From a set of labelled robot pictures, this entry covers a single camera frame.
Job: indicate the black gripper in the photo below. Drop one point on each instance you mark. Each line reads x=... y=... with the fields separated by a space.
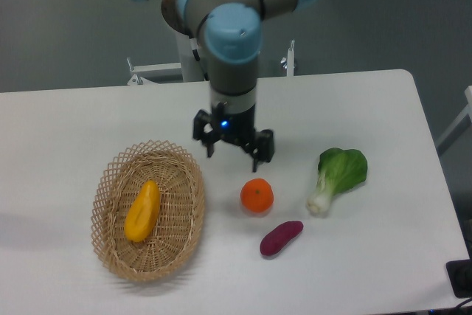
x=235 y=129

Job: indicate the woven wicker basket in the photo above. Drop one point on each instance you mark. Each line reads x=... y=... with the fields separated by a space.
x=177 y=230

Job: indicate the yellow mango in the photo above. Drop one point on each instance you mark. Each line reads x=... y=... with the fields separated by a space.
x=143 y=213

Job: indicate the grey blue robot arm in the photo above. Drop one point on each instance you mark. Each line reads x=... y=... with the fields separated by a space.
x=230 y=34

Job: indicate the orange tangerine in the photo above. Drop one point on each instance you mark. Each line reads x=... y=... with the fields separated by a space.
x=257 y=195

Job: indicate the green bok choy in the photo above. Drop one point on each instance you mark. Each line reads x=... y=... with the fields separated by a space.
x=339 y=171

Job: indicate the purple sweet potato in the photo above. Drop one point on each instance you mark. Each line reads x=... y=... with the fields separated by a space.
x=276 y=240

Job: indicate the white furniture leg right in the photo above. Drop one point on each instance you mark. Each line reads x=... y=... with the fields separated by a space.
x=460 y=124

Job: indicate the black device at table edge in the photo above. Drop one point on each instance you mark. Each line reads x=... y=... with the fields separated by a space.
x=459 y=274

